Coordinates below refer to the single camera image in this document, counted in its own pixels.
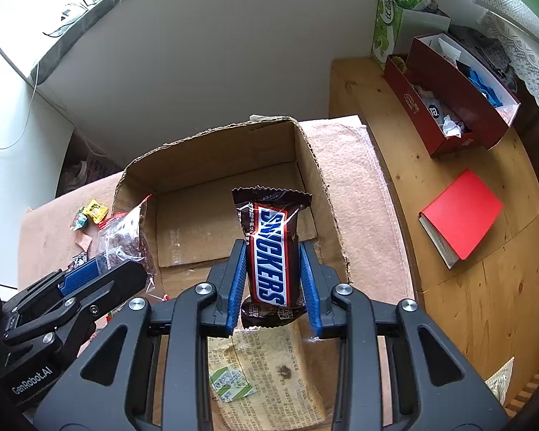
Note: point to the cardboard box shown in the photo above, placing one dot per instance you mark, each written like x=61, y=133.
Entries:
x=215, y=161

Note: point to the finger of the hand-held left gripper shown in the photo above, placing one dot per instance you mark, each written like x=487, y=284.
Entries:
x=116, y=285
x=83, y=276

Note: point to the blue plastic object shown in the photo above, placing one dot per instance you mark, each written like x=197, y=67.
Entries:
x=485, y=85

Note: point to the crumpled white paper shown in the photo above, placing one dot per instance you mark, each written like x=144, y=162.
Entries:
x=453, y=125

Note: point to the clear bag of red snacks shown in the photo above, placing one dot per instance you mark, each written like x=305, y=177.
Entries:
x=125, y=233

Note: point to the red book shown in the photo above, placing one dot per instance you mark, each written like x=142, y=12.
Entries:
x=462, y=213

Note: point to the brown chocolate bar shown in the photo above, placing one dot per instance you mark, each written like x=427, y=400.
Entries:
x=267, y=256

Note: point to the dark red box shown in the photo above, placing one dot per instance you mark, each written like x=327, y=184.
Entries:
x=453, y=92

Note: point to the yellow candy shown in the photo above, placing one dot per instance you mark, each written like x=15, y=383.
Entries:
x=95, y=211

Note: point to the pink blanket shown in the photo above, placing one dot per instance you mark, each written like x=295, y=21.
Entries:
x=355, y=179

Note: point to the wooden slatted bench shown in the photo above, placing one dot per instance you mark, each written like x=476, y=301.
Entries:
x=528, y=390

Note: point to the grey window sill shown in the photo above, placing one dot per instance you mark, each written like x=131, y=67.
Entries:
x=85, y=27

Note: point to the red box with white print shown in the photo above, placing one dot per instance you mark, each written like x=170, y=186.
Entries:
x=411, y=107

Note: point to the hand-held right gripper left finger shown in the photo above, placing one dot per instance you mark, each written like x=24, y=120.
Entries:
x=237, y=278

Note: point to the patterned cream packet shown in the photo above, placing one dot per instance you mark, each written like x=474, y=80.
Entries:
x=501, y=381

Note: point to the white cabinet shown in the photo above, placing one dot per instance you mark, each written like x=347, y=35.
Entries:
x=18, y=188

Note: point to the green tissue box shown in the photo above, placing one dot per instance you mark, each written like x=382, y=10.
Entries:
x=384, y=31

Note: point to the clear bread packet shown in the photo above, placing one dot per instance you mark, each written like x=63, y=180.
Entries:
x=269, y=368

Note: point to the dark grey cloth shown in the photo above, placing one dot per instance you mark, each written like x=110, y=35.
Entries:
x=489, y=47

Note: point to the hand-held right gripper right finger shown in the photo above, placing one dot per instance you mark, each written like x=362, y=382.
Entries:
x=309, y=287

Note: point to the white lace cloth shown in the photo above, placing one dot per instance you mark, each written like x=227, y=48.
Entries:
x=530, y=63

